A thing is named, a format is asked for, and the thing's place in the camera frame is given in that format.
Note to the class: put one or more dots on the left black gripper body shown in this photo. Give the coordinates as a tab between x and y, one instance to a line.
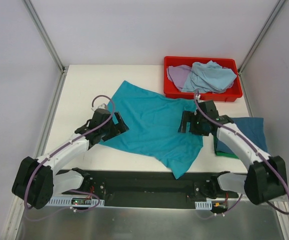
113	127

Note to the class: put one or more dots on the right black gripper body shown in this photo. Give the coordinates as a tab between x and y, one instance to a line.
191	122

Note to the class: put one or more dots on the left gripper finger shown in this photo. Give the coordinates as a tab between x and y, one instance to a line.
106	135
120	127

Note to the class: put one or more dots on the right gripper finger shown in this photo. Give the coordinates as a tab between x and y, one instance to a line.
191	128
185	119

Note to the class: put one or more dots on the teal t shirt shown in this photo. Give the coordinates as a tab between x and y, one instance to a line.
153	121

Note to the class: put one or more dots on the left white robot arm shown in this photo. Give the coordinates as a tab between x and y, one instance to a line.
38	179

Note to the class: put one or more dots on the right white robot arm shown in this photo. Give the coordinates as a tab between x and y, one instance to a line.
266	177

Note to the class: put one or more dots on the red plastic bin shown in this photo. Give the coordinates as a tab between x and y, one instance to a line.
170	90

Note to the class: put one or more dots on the folded green shirt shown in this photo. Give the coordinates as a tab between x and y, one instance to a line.
222	150

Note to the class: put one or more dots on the lavender t shirt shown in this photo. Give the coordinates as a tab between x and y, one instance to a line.
178	75

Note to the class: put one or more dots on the light blue t shirt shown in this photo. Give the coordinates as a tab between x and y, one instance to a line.
208	78

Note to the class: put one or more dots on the folded dark blue shirt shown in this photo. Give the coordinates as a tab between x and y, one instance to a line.
253	128

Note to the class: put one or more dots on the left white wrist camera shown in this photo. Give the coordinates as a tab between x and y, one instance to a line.
102	106

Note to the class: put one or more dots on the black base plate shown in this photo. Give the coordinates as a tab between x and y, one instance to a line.
144	189

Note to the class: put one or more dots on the right white cable duct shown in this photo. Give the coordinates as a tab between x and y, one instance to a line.
203	205

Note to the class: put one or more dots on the white cable duct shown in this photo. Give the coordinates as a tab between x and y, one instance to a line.
77	202
203	205

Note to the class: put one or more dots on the left white cable duct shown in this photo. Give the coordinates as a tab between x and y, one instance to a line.
77	202

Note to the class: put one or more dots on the left aluminium frame post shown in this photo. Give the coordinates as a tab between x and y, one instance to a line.
43	34

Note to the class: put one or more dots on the aluminium frame post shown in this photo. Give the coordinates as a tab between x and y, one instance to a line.
279	5
43	34

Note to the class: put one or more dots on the right aluminium frame post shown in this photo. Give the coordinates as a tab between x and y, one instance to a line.
279	5

